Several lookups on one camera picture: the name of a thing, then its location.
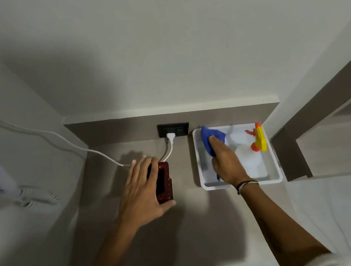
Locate person's right hand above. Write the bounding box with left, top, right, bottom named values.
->
left=208, top=131, right=254, bottom=192

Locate person's left hand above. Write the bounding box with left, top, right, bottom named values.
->
left=110, top=152, right=180, bottom=233

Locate blue cleaning cloth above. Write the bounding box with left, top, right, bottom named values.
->
left=199, top=123, right=232, bottom=183

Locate red glitter box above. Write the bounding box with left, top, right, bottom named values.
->
left=146, top=161, right=175, bottom=206

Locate person's right forearm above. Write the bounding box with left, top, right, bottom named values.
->
left=238, top=173, right=335, bottom=266

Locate person's left forearm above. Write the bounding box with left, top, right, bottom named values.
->
left=56, top=214, right=150, bottom=266

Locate white spray bottle yellow trigger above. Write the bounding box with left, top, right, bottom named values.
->
left=226, top=122, right=272, bottom=183

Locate white plastic tray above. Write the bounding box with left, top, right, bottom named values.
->
left=192, top=118, right=284, bottom=194

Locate grey wooden shelf unit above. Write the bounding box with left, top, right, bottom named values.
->
left=259, top=45, right=351, bottom=185

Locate person's white sleeve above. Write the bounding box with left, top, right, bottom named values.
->
left=303, top=250, right=351, bottom=266

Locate black wall socket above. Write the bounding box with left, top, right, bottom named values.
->
left=157, top=121, right=191, bottom=140

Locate black and white wrist bracelet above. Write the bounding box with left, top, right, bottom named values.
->
left=235, top=178, right=261, bottom=196

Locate white coiled cord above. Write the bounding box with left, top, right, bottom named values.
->
left=11, top=182, right=61, bottom=218

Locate white power cable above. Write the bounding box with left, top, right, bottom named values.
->
left=0, top=78, right=177, bottom=185

